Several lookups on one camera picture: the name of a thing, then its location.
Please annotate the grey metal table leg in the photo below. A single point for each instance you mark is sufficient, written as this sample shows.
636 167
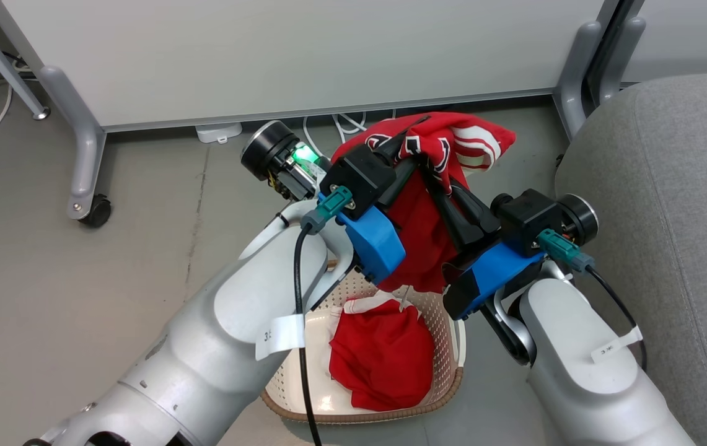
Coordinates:
0 59

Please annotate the plain red garment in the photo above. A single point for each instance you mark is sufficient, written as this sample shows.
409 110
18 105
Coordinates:
384 359

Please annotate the blue wrist camera box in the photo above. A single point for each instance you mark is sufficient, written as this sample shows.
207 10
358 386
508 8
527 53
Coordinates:
375 244
496 272

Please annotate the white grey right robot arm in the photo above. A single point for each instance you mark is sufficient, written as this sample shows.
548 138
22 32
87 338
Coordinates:
576 378

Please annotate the cream laundry basket brown rim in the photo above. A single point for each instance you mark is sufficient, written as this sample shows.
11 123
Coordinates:
322 396

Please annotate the blue left wrist camera box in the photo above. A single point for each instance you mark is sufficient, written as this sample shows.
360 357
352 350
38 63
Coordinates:
375 244

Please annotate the grey fabric sofa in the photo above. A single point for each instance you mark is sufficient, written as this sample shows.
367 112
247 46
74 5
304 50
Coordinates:
688 217

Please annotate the red white striped jersey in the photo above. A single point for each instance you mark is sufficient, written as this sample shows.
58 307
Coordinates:
421 235

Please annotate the large white partition panel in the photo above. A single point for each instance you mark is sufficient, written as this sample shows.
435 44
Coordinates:
297 56

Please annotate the small white partition panel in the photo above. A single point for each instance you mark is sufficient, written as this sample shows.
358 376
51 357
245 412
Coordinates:
688 37

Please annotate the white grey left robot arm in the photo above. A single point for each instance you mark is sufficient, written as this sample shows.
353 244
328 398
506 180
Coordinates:
217 347

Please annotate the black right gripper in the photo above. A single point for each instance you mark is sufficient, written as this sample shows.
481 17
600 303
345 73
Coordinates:
526 220

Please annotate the grey partition leg with caster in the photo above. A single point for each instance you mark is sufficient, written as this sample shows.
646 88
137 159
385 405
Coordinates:
83 148

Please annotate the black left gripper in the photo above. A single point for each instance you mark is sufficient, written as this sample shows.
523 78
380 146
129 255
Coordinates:
359 176

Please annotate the blue right wrist camera box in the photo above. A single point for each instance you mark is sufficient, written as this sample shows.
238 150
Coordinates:
496 272

